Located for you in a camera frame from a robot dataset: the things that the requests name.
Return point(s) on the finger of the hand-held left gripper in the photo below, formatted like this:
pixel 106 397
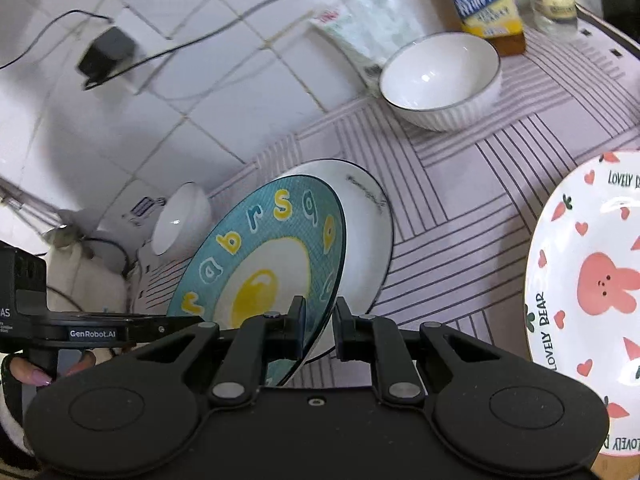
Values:
pixel 160 327

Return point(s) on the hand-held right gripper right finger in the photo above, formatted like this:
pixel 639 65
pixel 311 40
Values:
pixel 342 332

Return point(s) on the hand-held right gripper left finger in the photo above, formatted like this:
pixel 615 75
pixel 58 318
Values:
pixel 299 325

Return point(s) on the blue egg print plate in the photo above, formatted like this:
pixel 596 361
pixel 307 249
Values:
pixel 220 260

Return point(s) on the white ribbed bowl dark rim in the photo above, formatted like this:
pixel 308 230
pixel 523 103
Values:
pixel 440 110

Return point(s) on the person's left hand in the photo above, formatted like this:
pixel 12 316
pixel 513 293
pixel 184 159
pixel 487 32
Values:
pixel 30 374

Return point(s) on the white plate black rim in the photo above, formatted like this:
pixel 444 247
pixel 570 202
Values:
pixel 365 260

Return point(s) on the small white bowl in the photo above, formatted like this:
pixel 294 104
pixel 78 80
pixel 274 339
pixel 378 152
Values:
pixel 175 225

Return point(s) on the white appliance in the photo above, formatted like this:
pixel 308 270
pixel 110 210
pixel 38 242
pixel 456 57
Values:
pixel 120 225

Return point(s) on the striped table mat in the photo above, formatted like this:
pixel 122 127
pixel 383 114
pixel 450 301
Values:
pixel 450 185

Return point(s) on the white bunny print plate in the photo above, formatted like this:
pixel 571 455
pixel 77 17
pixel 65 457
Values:
pixel 590 240

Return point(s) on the black power adapter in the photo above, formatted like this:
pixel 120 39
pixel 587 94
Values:
pixel 105 55

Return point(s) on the white plastic salt bag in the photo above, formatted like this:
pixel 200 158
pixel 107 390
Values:
pixel 365 30

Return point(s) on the yellow label oil bottle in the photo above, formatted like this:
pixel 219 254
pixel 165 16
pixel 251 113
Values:
pixel 480 5

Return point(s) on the black wok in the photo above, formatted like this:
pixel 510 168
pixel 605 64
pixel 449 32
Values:
pixel 620 0

